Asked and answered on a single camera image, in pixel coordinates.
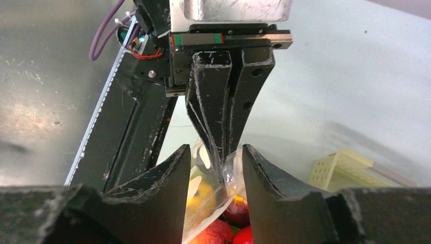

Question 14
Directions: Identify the red bell pepper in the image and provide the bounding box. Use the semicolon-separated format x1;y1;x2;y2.
233;226;254;244

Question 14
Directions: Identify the cream perforated plastic basket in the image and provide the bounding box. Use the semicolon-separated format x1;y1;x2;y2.
306;148;419;192

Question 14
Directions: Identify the small circuit board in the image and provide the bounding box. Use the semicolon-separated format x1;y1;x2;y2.
116;27;164;60

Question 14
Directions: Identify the clear zip top bag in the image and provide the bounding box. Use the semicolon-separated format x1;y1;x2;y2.
182;138;245;243

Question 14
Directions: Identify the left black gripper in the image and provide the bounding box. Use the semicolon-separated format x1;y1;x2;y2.
165;23;293;168

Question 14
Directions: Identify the orange peach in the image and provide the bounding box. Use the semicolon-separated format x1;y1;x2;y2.
189;220;234;244

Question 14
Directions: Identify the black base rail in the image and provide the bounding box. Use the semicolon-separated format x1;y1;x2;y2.
65;53;176;193

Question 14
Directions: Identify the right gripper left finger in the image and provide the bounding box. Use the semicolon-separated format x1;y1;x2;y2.
1;144;191;243

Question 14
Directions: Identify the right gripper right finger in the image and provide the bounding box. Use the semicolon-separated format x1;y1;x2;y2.
242;144;430;243

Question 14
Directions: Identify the dark red apple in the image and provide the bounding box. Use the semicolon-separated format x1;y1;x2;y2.
222;195;250;228

